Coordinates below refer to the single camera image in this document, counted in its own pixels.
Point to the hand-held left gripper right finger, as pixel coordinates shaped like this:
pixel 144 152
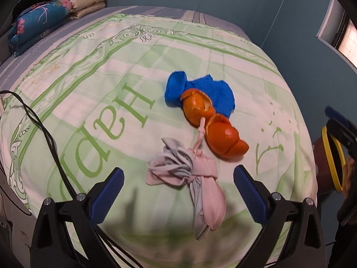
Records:
pixel 251 195

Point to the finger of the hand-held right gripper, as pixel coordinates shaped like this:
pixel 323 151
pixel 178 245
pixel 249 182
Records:
pixel 337 115
pixel 344 136

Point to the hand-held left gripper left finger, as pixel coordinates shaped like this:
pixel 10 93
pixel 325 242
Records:
pixel 107 195

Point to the brown bin with yellow rim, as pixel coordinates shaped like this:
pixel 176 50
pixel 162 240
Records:
pixel 323 162

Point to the pink and grey cloth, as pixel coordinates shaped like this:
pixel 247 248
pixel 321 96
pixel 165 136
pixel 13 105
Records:
pixel 195 173

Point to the person's right forearm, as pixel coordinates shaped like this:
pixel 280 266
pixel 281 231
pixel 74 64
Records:
pixel 344 245

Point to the person's right hand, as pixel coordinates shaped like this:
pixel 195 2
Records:
pixel 350 173

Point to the blue cloth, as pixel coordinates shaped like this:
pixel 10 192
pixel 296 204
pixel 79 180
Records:
pixel 217 95

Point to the green printed blanket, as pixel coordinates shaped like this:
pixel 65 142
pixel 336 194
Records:
pixel 111 89

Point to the blue floral folded quilt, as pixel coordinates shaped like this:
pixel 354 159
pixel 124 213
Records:
pixel 36 22

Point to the beige folded quilt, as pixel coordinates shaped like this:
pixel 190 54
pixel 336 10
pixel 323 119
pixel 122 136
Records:
pixel 89 2

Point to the window with grey frame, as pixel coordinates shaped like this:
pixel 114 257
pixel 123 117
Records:
pixel 343 33

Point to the grey bed frame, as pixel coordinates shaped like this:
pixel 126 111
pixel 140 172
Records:
pixel 11 215

